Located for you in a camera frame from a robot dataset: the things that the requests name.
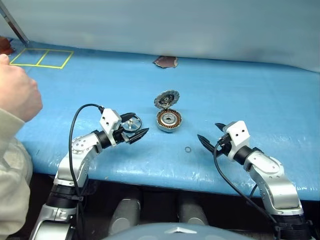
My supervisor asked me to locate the silver rotor disc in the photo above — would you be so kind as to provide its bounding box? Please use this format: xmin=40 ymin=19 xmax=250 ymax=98
xmin=121 ymin=114 xmax=143 ymax=135

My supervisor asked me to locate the slanted metal bar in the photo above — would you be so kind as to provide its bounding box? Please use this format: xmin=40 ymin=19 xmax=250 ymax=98
xmin=0 ymin=2 xmax=30 ymax=47

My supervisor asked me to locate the silver finned motor end cap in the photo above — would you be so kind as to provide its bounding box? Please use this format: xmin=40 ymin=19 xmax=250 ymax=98
xmin=153 ymin=89 xmax=182 ymax=109

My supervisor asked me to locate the person's bare hand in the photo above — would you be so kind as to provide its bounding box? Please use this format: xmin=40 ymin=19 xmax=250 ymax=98
xmin=0 ymin=53 xmax=44 ymax=123

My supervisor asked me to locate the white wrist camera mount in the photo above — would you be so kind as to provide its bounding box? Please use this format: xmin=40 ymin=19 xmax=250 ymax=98
xmin=99 ymin=108 xmax=123 ymax=147
xmin=222 ymin=120 xmax=251 ymax=161

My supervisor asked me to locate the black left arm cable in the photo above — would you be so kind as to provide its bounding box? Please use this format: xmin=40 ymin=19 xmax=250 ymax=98
xmin=68 ymin=103 xmax=106 ymax=240

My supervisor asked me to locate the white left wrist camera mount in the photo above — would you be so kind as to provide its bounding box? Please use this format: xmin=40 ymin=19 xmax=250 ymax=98
xmin=99 ymin=108 xmax=123 ymax=147

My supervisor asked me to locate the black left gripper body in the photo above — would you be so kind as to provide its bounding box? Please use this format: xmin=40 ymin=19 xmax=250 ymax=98
xmin=112 ymin=122 xmax=133 ymax=146

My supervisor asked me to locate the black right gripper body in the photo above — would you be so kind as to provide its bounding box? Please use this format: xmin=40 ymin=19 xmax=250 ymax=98
xmin=214 ymin=133 xmax=235 ymax=159

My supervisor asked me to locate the grey robot torso with emblem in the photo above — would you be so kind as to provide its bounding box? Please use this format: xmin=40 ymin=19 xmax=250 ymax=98
xmin=101 ymin=222 xmax=256 ymax=240

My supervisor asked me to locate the person's beige sleeve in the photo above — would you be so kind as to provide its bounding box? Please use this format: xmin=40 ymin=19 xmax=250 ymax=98
xmin=0 ymin=107 xmax=34 ymax=238

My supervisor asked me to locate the yellow tape rectangle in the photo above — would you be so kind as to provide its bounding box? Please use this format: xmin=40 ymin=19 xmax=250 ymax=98
xmin=9 ymin=48 xmax=75 ymax=69

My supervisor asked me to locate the blue plastic table cover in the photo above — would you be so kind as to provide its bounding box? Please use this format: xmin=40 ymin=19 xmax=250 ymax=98
xmin=0 ymin=37 xmax=320 ymax=201

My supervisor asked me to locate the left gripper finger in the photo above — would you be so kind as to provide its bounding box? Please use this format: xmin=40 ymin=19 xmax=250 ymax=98
xmin=126 ymin=127 xmax=150 ymax=145
xmin=120 ymin=112 xmax=137 ymax=124

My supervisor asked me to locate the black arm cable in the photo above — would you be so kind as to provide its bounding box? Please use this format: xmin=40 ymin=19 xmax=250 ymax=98
xmin=68 ymin=103 xmax=106 ymax=240
xmin=212 ymin=141 xmax=282 ymax=240

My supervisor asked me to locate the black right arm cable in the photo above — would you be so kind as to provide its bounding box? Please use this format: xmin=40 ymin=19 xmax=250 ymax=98
xmin=212 ymin=141 xmax=282 ymax=240

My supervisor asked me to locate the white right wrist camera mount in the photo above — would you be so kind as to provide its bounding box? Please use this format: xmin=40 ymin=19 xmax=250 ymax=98
xmin=222 ymin=120 xmax=251 ymax=161

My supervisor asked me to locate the motor stator with copper windings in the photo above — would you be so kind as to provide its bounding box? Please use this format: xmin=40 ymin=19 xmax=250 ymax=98
xmin=156 ymin=109 xmax=184 ymax=134

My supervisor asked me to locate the brown torn hole patch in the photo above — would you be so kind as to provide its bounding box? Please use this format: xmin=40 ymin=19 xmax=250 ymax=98
xmin=152 ymin=55 xmax=179 ymax=69

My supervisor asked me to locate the red-brown object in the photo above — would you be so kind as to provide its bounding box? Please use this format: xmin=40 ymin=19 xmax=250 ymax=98
xmin=0 ymin=36 xmax=13 ymax=56

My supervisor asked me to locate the grey rounded robot leg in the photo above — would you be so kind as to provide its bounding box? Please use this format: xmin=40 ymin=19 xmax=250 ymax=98
xmin=109 ymin=198 xmax=142 ymax=236
xmin=178 ymin=197 xmax=210 ymax=226

